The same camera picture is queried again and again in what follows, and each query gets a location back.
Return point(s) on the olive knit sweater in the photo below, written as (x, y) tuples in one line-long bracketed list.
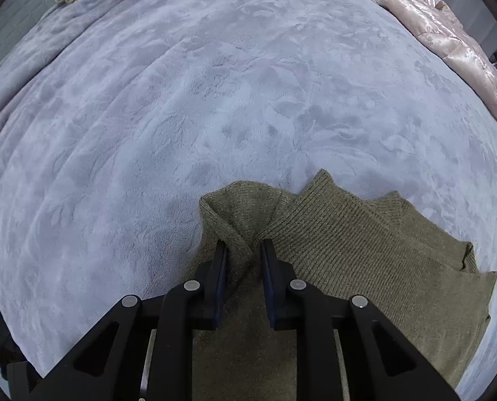
[(426, 282)]

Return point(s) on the lavender plush bed blanket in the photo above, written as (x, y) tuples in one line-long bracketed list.
[(116, 116)]

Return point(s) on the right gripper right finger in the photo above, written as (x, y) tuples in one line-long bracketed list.
[(345, 349)]

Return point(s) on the pink satin puffer jacket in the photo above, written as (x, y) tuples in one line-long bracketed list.
[(436, 27)]

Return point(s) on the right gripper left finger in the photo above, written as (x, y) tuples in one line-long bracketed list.
[(138, 349)]

